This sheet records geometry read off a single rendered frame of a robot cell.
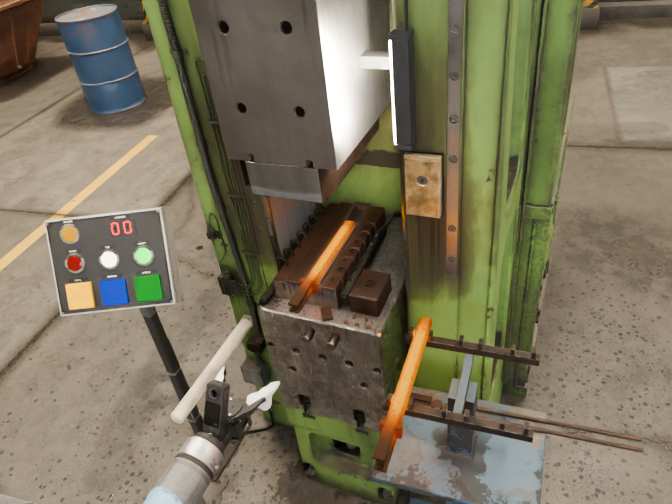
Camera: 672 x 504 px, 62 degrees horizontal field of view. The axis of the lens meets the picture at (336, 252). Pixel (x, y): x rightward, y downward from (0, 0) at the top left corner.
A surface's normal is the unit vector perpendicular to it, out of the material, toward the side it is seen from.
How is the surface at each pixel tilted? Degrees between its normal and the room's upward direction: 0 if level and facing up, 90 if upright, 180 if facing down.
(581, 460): 0
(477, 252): 90
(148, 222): 60
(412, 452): 0
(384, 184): 90
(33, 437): 0
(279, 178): 90
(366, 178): 90
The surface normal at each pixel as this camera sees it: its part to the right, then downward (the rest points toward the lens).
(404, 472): -0.11, -0.79
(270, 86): -0.39, 0.59
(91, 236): -0.02, 0.12
